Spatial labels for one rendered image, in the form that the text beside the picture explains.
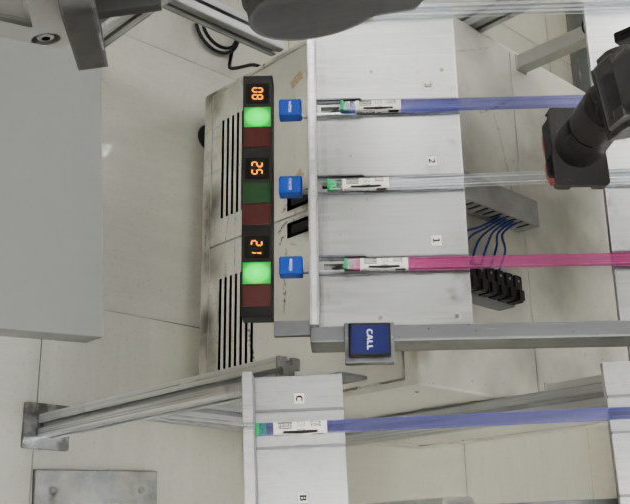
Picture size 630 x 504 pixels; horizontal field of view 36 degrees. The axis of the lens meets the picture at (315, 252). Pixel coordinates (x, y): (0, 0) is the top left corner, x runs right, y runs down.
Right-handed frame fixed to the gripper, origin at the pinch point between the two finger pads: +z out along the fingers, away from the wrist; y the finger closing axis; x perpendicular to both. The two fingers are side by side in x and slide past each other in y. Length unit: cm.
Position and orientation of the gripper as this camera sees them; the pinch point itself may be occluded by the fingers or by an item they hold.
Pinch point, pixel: (556, 176)
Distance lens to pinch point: 127.8
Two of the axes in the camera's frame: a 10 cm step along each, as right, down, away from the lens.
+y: -0.3, -9.5, 3.2
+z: -0.6, 3.2, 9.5
